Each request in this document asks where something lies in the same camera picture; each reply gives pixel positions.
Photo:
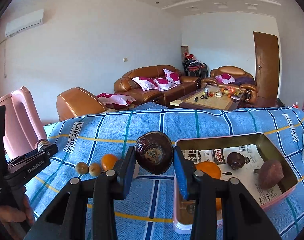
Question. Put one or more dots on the wooden coffee table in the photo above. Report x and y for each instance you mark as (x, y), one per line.
(209, 97)

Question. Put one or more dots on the person's left hand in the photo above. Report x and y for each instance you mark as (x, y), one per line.
(12, 215)

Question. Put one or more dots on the pink electric kettle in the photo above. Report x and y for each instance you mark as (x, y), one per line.
(23, 127)

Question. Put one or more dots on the blue plaid tablecloth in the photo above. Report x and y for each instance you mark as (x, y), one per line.
(146, 213)

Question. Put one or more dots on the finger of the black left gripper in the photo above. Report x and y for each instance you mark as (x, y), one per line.
(40, 156)

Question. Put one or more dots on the brown longan fruit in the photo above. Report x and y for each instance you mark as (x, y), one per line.
(94, 169)
(82, 168)

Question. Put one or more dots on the fruit plate on coffee table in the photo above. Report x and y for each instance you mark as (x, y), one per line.
(230, 91)

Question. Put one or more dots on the white magenta floral pillow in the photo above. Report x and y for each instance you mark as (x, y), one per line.
(145, 83)

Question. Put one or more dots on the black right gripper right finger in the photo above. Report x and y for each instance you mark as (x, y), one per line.
(243, 218)

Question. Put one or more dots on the white wall air conditioner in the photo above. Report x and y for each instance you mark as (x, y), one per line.
(25, 22)

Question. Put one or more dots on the brown leather sofa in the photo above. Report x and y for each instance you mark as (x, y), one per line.
(126, 86)

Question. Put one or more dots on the pink biscuit tin box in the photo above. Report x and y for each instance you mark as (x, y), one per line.
(257, 147)

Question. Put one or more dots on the dark brown passion fruit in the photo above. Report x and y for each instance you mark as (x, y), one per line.
(154, 152)

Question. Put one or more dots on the brown leather armchair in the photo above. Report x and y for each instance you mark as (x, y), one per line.
(233, 76)

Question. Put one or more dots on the armchair floral pillow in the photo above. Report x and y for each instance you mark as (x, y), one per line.
(225, 78)

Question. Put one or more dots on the large textured orange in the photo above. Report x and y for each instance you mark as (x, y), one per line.
(210, 168)

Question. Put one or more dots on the small orange fruit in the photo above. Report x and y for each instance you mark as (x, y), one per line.
(108, 161)

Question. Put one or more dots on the floral pillow on footstool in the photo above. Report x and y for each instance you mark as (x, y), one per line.
(115, 99)

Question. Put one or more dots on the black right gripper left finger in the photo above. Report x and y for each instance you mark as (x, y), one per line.
(65, 216)

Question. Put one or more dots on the brown wooden door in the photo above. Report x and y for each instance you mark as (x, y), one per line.
(267, 64)

